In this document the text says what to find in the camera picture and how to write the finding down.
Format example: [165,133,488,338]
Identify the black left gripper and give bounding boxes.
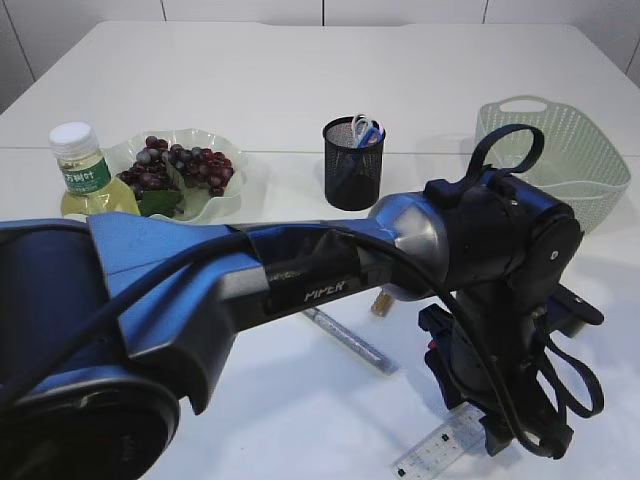
[419,286,573,458]

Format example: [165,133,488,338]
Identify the blue safety scissors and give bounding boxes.
[334,119,385,196]

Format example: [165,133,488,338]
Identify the pink safety scissors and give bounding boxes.
[351,113,371,145]

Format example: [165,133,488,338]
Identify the purple grape bunch with leaf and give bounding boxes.
[117,135,237,220]

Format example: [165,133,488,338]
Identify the yellow tea bottle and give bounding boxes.
[49,121,139,216]

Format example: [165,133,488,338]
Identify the clear plastic sheet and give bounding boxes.
[492,150,526,173]

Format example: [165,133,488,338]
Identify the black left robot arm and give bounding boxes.
[1,167,582,479]

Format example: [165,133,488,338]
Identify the clear plastic ruler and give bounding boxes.
[391,405,485,479]

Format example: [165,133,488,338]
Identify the gold glitter pen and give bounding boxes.
[370,291,394,317]

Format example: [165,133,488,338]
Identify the silver glitter pen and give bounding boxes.
[302,308,398,376]

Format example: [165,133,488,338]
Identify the green plastic woven basket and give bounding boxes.
[475,95,631,234]

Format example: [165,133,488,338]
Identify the black mesh pen holder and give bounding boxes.
[322,113,386,211]

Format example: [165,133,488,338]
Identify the green wavy glass plate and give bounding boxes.
[103,129,248,224]

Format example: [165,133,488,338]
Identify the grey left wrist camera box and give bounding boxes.
[547,285,604,338]

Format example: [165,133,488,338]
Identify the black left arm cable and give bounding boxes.
[0,124,606,459]

